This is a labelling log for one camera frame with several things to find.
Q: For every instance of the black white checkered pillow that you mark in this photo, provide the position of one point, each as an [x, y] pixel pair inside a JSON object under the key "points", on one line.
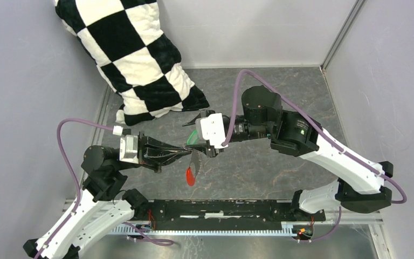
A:
{"points": [[134, 56]]}

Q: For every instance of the small green object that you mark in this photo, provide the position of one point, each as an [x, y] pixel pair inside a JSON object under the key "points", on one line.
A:
{"points": [[192, 139]]}

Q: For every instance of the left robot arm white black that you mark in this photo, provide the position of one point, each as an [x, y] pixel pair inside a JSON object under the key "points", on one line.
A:
{"points": [[85, 200]]}

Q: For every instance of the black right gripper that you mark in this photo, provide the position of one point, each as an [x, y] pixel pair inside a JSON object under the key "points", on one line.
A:
{"points": [[210, 150]]}

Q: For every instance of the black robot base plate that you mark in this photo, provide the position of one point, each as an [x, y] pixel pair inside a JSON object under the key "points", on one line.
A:
{"points": [[212, 215]]}

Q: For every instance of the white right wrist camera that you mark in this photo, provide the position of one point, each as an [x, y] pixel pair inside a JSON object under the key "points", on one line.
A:
{"points": [[211, 130]]}

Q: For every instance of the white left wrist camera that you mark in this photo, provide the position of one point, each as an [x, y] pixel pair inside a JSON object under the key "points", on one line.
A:
{"points": [[129, 149]]}

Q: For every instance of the aluminium frame rail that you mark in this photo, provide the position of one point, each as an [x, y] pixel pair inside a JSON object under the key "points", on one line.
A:
{"points": [[133, 227]]}

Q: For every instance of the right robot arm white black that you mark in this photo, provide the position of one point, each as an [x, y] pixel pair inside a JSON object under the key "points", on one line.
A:
{"points": [[359, 186]]}

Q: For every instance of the metal key holder red handle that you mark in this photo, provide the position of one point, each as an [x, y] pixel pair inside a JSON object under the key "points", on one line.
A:
{"points": [[194, 167]]}

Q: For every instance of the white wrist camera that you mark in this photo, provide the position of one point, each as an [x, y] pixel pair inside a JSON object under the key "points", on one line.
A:
{"points": [[129, 149], [211, 130]]}

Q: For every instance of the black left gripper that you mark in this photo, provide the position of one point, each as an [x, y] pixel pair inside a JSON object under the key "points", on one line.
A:
{"points": [[151, 143]]}

